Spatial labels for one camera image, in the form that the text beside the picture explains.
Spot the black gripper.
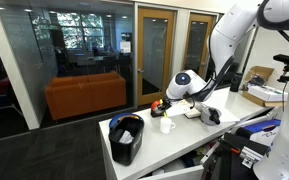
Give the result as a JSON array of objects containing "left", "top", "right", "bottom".
[{"left": 156, "top": 96, "right": 174, "bottom": 115}]

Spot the black dispenser with red tape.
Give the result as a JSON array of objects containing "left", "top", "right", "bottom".
[{"left": 150, "top": 99, "right": 167, "bottom": 118}]

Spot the white textbook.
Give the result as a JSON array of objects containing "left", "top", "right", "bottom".
[{"left": 183, "top": 107, "right": 202, "bottom": 120}]

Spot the crumpled white paper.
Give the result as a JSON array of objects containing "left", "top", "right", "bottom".
[{"left": 118, "top": 129, "right": 135, "bottom": 145}]

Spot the black trash bin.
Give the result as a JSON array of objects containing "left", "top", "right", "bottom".
[{"left": 108, "top": 116, "right": 145, "bottom": 167}]

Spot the wooden door with glass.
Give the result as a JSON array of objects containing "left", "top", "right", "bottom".
[
  {"left": 182, "top": 12, "right": 217, "bottom": 79},
  {"left": 136, "top": 7, "right": 177, "bottom": 107}
]

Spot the white metal drawer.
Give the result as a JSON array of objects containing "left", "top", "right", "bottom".
[
  {"left": 230, "top": 105, "right": 284, "bottom": 129},
  {"left": 138, "top": 141, "right": 218, "bottom": 180}
]

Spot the white paper notice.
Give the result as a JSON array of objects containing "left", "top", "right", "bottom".
[{"left": 119, "top": 40, "right": 132, "bottom": 54}]

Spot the black cylinder cup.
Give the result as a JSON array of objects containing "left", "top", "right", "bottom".
[{"left": 229, "top": 72, "right": 244, "bottom": 93}]

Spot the orange sofa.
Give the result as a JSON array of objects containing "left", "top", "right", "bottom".
[{"left": 44, "top": 70, "right": 128, "bottom": 121}]

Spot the black mounting plate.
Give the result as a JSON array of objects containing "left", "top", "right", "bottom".
[{"left": 200, "top": 131, "right": 272, "bottom": 180}]

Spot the blue and white bag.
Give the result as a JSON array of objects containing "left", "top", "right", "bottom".
[{"left": 235, "top": 118, "right": 282, "bottom": 148}]

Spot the open cardboard box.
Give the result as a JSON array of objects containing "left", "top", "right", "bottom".
[{"left": 241, "top": 65, "right": 288, "bottom": 108}]

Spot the white flat box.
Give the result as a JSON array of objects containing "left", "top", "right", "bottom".
[{"left": 247, "top": 84, "right": 289, "bottom": 103}]

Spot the black camera on stand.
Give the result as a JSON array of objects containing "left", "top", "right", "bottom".
[{"left": 272, "top": 53, "right": 289, "bottom": 84}]

